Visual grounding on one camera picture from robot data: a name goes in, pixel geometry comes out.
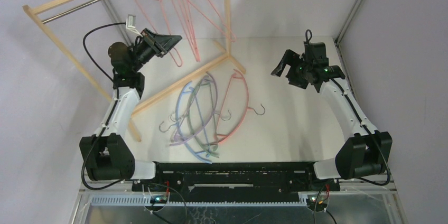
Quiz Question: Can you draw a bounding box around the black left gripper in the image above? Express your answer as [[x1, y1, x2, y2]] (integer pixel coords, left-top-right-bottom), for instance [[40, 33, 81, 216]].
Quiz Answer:
[[131, 29, 182, 72]]

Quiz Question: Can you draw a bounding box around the pink notched hanger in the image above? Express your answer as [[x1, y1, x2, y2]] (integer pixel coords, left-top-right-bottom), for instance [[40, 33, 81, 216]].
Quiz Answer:
[[127, 0, 184, 68]]

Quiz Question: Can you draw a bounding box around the green plastic hanger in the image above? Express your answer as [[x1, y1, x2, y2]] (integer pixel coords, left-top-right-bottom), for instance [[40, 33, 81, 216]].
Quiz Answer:
[[187, 86, 219, 159]]

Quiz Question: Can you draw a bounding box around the purple plastic hanger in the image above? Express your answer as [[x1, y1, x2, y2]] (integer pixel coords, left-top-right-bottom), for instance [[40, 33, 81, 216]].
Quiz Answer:
[[169, 71, 218, 146]]

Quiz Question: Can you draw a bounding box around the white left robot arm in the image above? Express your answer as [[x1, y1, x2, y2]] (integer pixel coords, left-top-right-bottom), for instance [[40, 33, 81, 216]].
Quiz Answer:
[[79, 29, 182, 191]]

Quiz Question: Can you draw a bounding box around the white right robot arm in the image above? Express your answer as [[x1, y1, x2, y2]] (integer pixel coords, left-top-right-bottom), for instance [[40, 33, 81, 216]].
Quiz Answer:
[[271, 42, 393, 190]]

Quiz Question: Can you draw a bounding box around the pink curved plastic hanger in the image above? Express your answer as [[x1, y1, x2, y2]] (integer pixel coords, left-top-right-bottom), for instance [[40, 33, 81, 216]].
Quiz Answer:
[[214, 69, 266, 145]]

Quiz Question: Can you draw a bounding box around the blue plastic hanger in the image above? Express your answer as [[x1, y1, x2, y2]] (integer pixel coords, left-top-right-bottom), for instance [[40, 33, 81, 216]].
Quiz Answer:
[[173, 81, 212, 164]]

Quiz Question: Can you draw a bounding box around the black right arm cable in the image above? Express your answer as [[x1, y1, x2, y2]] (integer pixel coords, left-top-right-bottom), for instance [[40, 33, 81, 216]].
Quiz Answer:
[[304, 29, 391, 186]]

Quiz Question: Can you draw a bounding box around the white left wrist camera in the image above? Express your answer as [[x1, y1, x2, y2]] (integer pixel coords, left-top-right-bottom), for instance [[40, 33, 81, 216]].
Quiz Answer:
[[125, 14, 142, 36]]

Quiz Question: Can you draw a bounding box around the left aluminium frame post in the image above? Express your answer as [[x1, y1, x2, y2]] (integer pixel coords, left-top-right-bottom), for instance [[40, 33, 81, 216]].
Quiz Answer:
[[101, 0, 131, 45]]

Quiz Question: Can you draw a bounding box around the aluminium frame post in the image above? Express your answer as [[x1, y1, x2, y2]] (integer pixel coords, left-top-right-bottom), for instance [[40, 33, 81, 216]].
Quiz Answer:
[[101, 0, 131, 45], [334, 0, 364, 46]]

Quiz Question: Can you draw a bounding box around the right aluminium frame post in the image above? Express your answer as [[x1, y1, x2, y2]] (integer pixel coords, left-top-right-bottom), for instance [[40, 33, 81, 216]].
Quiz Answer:
[[334, 0, 364, 46]]

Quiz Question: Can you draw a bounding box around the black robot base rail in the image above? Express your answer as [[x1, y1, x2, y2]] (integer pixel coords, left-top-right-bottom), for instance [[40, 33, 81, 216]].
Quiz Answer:
[[96, 161, 379, 204]]

